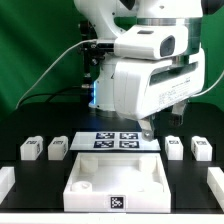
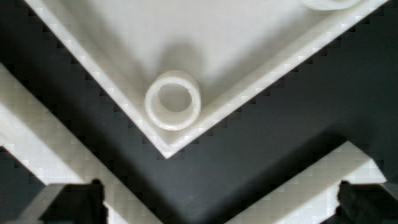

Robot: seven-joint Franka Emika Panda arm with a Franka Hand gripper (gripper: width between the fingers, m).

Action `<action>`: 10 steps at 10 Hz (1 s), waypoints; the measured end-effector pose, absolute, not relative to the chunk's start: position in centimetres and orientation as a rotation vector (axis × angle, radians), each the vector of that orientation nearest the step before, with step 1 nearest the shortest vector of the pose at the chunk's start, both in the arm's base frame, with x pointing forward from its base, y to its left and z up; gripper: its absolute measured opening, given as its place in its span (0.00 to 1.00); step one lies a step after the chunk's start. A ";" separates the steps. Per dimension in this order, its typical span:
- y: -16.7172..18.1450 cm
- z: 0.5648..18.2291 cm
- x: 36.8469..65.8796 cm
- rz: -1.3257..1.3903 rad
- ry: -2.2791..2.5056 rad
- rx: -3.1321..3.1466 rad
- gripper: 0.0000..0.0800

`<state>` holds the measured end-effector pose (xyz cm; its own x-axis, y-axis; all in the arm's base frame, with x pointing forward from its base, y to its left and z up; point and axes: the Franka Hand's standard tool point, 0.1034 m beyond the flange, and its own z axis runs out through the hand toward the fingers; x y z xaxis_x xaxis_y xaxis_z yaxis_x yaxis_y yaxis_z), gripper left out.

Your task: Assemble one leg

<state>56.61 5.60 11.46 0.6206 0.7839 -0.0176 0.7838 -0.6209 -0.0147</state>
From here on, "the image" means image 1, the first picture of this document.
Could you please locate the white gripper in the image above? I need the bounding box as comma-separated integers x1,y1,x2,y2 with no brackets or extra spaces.
114,49,205,141

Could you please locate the white square tabletop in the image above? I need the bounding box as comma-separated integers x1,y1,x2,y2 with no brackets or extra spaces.
63,153,171,213

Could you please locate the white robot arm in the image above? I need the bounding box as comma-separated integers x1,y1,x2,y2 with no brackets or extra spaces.
74,0,224,141

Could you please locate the white sheet with AprilTags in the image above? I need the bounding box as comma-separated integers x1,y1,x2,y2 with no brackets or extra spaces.
70,132,160,152

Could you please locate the white right obstacle wall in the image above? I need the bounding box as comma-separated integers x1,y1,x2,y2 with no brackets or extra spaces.
207,167,224,211

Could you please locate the white obstacle wall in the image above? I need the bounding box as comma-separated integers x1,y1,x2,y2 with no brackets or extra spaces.
207,167,224,211
0,167,15,204

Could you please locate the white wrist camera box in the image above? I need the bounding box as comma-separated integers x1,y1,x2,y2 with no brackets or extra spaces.
114,25,188,60

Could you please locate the grey cable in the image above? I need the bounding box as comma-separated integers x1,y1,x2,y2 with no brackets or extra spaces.
15,39,98,110

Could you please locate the black cable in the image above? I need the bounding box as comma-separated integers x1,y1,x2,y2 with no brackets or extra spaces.
19,87,84,106

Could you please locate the white left obstacle wall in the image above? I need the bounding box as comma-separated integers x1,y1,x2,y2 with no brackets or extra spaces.
0,167,15,204

